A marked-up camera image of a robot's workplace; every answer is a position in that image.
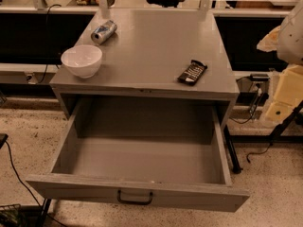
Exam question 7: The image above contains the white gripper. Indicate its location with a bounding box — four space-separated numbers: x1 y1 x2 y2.
265 64 303 123

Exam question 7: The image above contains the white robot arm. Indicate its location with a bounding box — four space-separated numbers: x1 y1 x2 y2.
258 1 303 122

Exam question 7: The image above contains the open grey top drawer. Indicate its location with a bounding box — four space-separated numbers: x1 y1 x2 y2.
27 96 249 212

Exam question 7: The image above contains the grey wooden drawer cabinet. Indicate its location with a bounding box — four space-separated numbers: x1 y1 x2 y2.
50 9 239 125

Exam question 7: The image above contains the black metal stand leg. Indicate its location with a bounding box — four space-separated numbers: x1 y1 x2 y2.
223 126 242 174

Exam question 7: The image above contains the silver blue soda can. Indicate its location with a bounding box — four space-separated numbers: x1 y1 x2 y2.
91 20 117 44

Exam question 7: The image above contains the white ceramic bowl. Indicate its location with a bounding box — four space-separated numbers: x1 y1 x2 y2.
61 44 102 79

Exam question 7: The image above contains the black cable right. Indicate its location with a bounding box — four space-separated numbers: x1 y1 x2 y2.
228 75 273 165

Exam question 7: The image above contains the black drawer handle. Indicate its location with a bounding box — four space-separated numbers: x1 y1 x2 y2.
116 190 153 206

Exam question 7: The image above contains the black floor cable left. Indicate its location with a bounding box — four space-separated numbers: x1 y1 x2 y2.
3 139 69 227

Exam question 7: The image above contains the black wire basket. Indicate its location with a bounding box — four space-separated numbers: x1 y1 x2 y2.
0 204 23 227

